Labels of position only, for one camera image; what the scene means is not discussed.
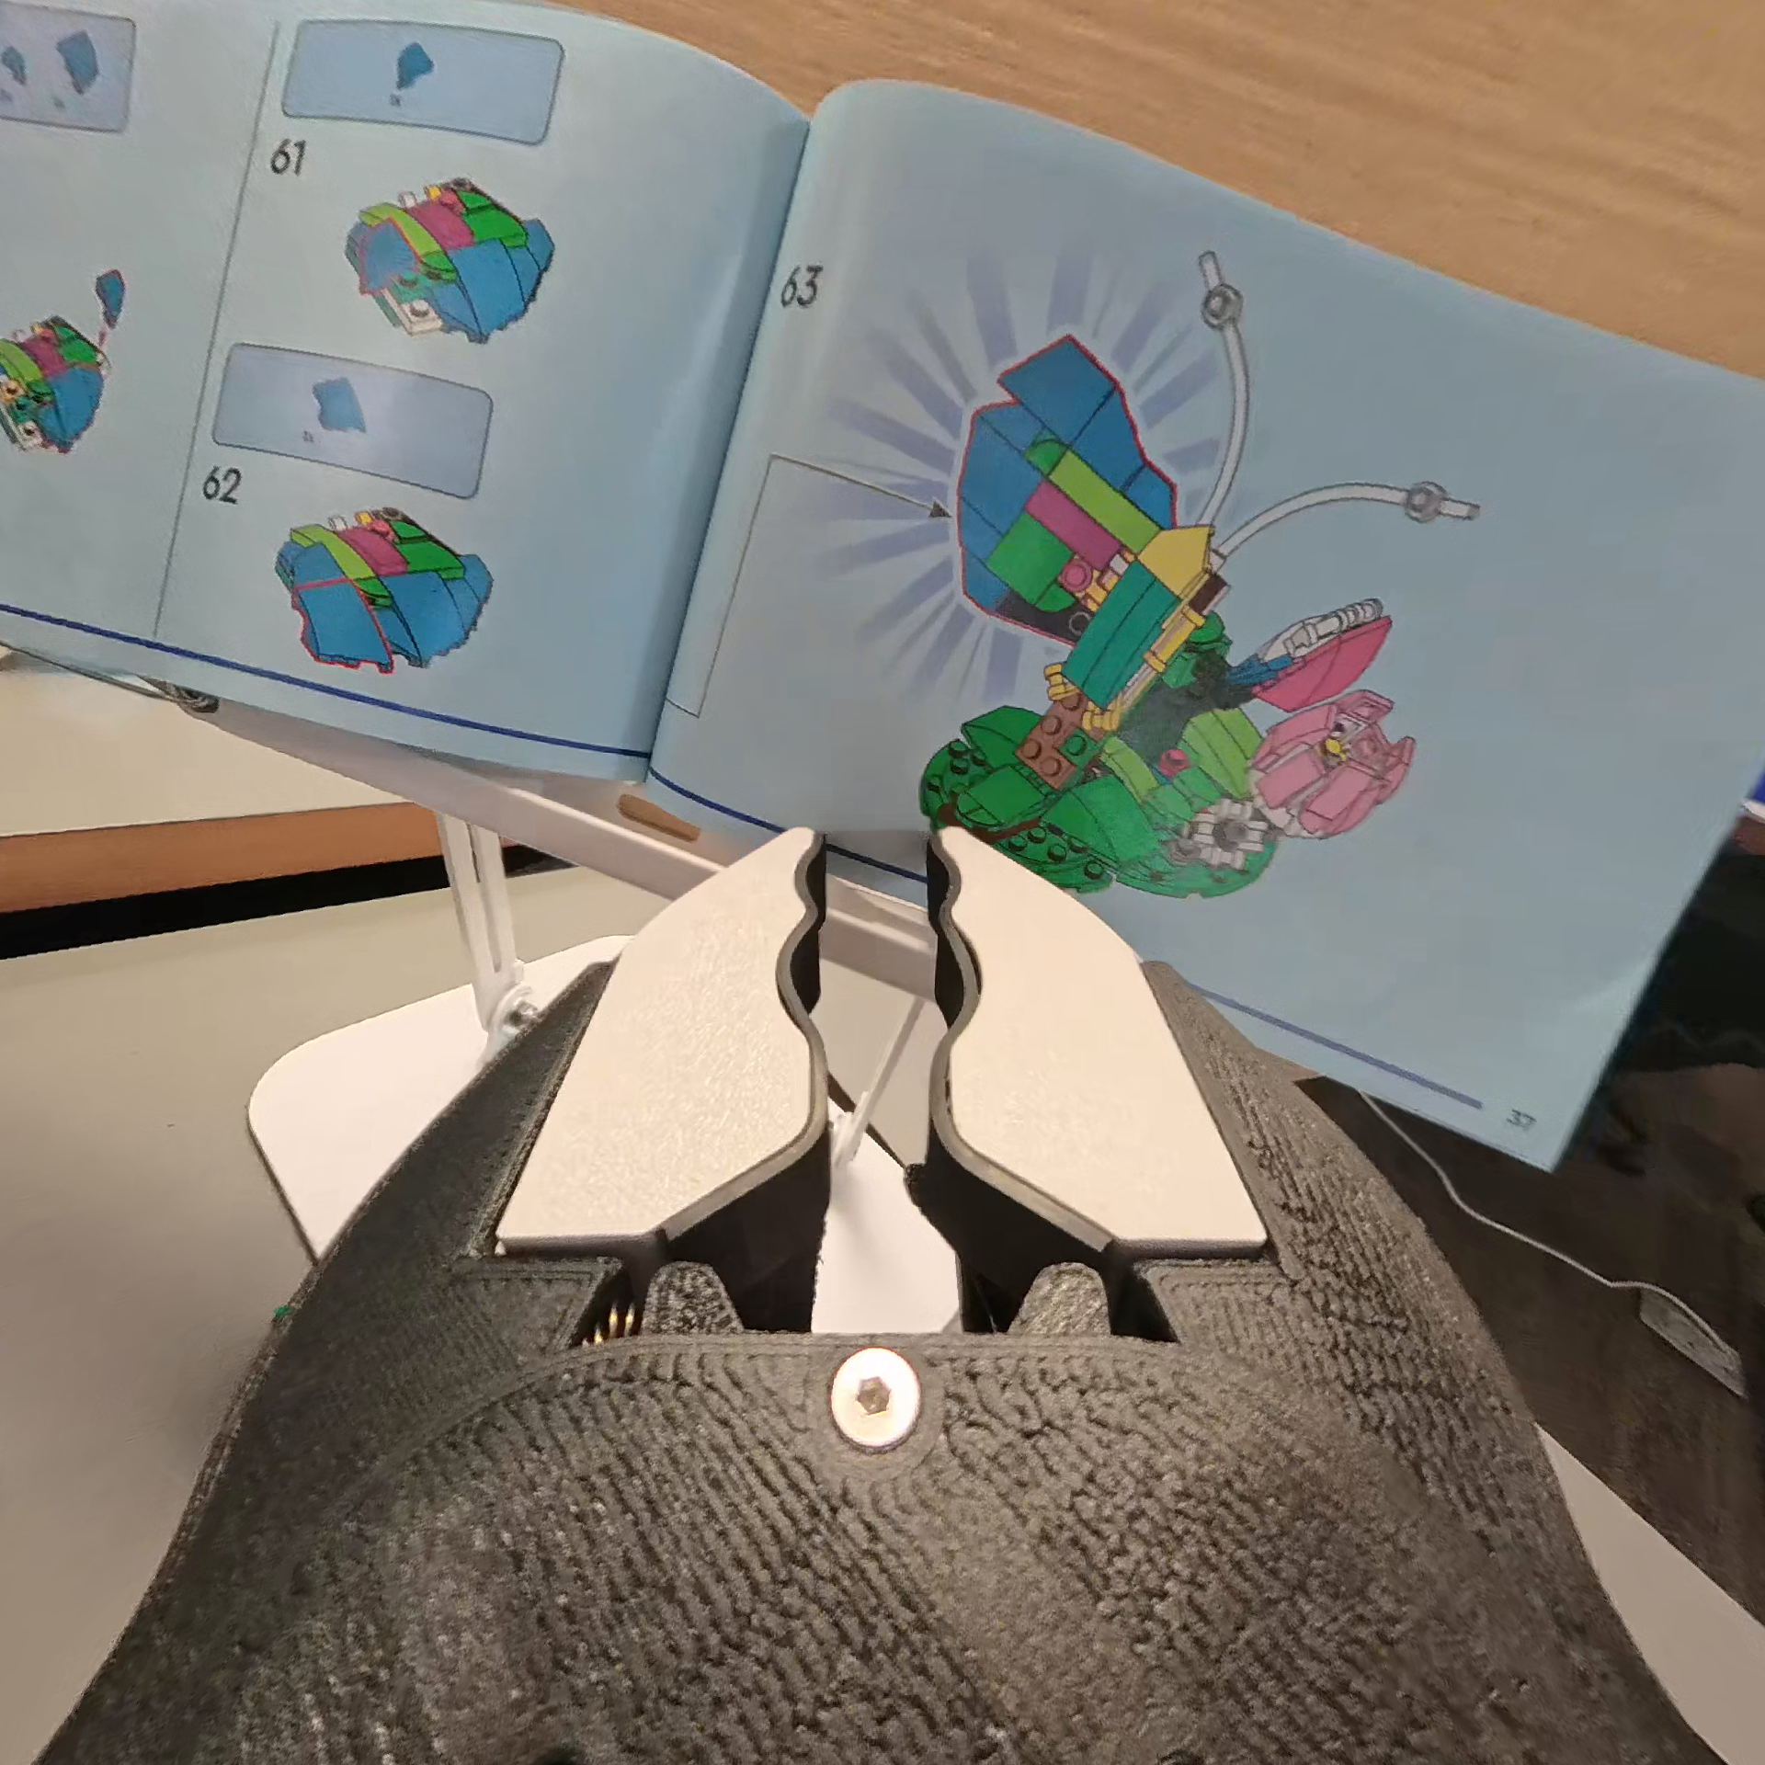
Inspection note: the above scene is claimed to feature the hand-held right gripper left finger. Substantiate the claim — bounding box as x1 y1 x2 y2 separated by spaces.
493 823 833 1327

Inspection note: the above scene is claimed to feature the thin white cable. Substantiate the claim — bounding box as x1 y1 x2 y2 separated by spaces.
1345 1085 1662 1298

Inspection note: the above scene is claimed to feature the light blue instruction booklet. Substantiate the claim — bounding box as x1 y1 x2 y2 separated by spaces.
0 0 1765 1177

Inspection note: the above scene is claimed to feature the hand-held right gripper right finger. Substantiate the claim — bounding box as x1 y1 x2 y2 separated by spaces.
924 823 1269 1333

